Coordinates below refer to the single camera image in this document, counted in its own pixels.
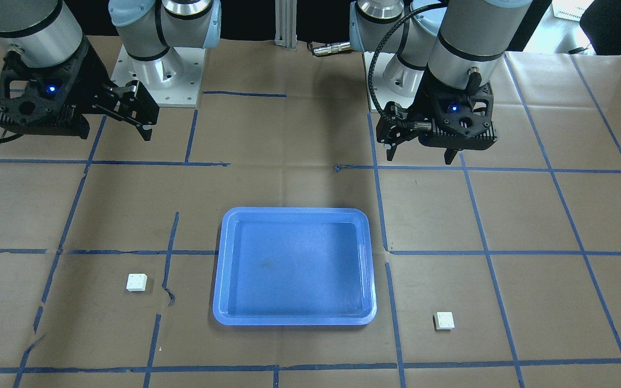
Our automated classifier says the aluminium frame post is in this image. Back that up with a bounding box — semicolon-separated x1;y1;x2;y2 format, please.
273;0;298;51

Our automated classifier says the blue plastic tray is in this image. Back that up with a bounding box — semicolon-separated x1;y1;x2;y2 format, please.
212;207;378;327

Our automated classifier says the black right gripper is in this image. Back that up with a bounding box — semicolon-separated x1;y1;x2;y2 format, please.
0;38;160;142

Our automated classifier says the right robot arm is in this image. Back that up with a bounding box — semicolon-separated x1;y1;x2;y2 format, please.
0;1;222;143

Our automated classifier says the brown paper table cover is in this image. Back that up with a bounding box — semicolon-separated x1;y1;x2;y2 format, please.
0;41;621;387

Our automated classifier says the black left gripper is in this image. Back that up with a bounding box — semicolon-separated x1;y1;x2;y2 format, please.
376;70;498;165

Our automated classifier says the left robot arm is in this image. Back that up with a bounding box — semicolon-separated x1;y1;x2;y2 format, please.
349;1;532;165

